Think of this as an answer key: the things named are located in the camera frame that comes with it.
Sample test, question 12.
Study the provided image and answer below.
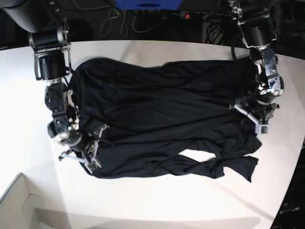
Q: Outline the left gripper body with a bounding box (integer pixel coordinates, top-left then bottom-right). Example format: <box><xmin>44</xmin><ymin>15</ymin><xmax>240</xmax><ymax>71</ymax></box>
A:
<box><xmin>229</xmin><ymin>96</ymin><xmax>279</xmax><ymax>125</ymax></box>

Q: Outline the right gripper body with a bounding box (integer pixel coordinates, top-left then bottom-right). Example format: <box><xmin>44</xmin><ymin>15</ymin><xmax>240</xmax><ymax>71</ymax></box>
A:
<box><xmin>59</xmin><ymin>124</ymin><xmax>109</xmax><ymax>165</ymax></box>

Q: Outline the dark navy t-shirt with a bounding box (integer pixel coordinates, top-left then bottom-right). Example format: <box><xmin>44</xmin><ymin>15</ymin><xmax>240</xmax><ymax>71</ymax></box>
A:
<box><xmin>70</xmin><ymin>58</ymin><xmax>261</xmax><ymax>181</ymax></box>

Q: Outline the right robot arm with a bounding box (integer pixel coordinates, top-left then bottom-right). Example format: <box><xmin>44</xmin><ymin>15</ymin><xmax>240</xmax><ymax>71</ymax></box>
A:
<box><xmin>0</xmin><ymin>0</ymin><xmax>108</xmax><ymax>170</ymax></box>

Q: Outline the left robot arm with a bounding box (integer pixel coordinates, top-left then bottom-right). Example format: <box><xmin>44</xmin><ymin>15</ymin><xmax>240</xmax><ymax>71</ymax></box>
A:
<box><xmin>228</xmin><ymin>0</ymin><xmax>284</xmax><ymax>133</ymax></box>

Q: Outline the white cardboard box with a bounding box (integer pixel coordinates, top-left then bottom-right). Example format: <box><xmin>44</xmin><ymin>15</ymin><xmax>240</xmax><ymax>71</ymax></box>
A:
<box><xmin>0</xmin><ymin>173</ymin><xmax>47</xmax><ymax>229</ymax></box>

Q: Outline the black power strip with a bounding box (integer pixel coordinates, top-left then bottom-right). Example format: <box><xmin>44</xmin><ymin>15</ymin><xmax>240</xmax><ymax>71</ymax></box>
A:
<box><xmin>171</xmin><ymin>11</ymin><xmax>234</xmax><ymax>22</ymax></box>

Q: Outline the blue plastic bin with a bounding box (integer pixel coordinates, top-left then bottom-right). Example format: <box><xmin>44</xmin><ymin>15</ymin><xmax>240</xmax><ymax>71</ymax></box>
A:
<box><xmin>114</xmin><ymin>0</ymin><xmax>182</xmax><ymax>10</ymax></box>

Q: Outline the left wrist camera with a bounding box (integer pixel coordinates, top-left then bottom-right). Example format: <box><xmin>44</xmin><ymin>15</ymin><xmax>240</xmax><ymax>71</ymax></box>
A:
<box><xmin>255</xmin><ymin>124</ymin><xmax>269</xmax><ymax>135</ymax></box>

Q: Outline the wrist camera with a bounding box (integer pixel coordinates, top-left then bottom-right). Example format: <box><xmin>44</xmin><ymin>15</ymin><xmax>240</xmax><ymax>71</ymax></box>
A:
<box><xmin>255</xmin><ymin>124</ymin><xmax>269</xmax><ymax>135</ymax></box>
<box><xmin>85</xmin><ymin>160</ymin><xmax>101</xmax><ymax>174</ymax></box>

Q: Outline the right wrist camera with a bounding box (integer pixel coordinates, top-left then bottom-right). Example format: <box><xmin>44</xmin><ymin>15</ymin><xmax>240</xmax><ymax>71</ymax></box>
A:
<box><xmin>85</xmin><ymin>160</ymin><xmax>101</xmax><ymax>174</ymax></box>

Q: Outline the grey looped cable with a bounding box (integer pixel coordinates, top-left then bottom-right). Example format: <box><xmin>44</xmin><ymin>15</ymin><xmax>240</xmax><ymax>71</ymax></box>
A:
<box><xmin>100</xmin><ymin>9</ymin><xmax>167</xmax><ymax>38</ymax></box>

